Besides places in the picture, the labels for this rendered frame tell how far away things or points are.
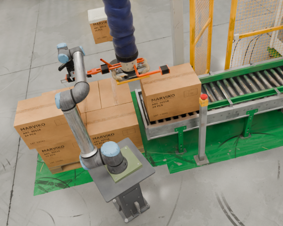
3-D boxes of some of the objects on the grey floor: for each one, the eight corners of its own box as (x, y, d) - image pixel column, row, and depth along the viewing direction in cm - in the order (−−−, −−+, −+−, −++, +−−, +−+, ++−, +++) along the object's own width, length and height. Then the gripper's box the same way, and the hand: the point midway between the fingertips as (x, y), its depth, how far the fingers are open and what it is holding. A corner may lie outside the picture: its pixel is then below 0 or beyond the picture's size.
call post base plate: (205, 153, 333) (205, 151, 331) (209, 162, 322) (209, 161, 320) (193, 155, 332) (193, 154, 330) (197, 165, 321) (197, 164, 319)
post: (202, 156, 330) (205, 95, 259) (205, 160, 325) (208, 100, 255) (197, 157, 329) (199, 97, 259) (199, 162, 324) (201, 102, 254)
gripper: (72, 63, 250) (79, 80, 264) (72, 54, 260) (78, 71, 275) (63, 65, 249) (70, 82, 264) (63, 56, 260) (70, 73, 275)
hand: (71, 77), depth 269 cm, fingers closed on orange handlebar, 9 cm apart
